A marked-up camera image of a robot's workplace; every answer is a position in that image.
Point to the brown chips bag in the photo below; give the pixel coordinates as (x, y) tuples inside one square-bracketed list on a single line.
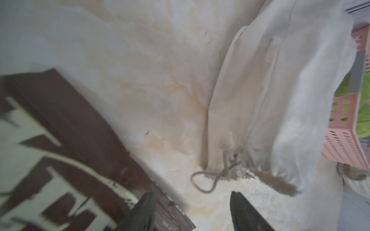
[(63, 168)]

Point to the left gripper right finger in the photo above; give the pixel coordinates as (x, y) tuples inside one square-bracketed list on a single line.
[(244, 216)]

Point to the pink plastic basket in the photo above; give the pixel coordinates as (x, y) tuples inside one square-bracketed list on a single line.
[(342, 144)]

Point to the beige cloth bag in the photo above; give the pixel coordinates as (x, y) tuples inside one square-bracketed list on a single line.
[(356, 180), (270, 108)]

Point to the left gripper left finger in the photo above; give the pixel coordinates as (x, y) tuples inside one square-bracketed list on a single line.
[(142, 216)]

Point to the left green cabbage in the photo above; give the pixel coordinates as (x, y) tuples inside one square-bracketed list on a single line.
[(363, 118)]

